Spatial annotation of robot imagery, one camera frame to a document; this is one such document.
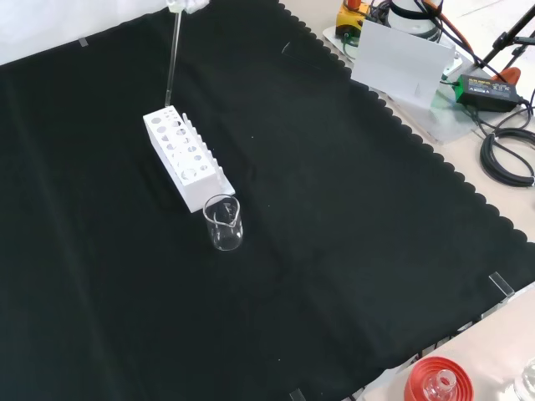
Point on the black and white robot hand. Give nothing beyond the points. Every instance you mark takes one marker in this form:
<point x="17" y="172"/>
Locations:
<point x="186" y="5"/>

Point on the clear glass rod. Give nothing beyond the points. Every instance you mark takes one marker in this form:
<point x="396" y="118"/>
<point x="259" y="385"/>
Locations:
<point x="172" y="62"/>

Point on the white test tube rack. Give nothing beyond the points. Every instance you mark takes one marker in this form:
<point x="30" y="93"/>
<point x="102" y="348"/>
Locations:
<point x="196" y="188"/>

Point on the yellow stop button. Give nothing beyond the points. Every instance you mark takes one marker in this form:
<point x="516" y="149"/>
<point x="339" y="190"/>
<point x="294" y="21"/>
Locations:
<point x="349" y="21"/>

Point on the pale board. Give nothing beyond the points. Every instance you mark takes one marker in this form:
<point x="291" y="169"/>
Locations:
<point x="397" y="62"/>

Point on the black cloth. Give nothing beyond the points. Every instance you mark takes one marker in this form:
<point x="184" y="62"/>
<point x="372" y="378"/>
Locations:
<point x="292" y="209"/>

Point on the small clear glass beaker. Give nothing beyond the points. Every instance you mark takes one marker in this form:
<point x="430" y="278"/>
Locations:
<point x="217" y="239"/>

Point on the black power adapter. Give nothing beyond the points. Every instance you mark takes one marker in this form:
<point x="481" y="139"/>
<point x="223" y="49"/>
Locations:
<point x="487" y="92"/>

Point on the black tripod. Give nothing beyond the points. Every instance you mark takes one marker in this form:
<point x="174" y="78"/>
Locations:
<point x="501" y="42"/>

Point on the orange clamp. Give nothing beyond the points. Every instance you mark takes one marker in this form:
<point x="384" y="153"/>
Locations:
<point x="512" y="75"/>

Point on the red ribbed funnel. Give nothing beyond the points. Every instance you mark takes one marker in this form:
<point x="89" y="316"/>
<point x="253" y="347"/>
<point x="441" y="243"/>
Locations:
<point x="418" y="376"/>

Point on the small clear glass bottle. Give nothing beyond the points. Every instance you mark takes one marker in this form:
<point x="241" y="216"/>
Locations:
<point x="445" y="380"/>

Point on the clear glass ware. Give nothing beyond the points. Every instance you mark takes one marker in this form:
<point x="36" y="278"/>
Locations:
<point x="528" y="380"/>

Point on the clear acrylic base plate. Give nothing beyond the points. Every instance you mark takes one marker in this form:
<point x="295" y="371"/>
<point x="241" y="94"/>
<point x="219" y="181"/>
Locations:
<point x="451" y="121"/>

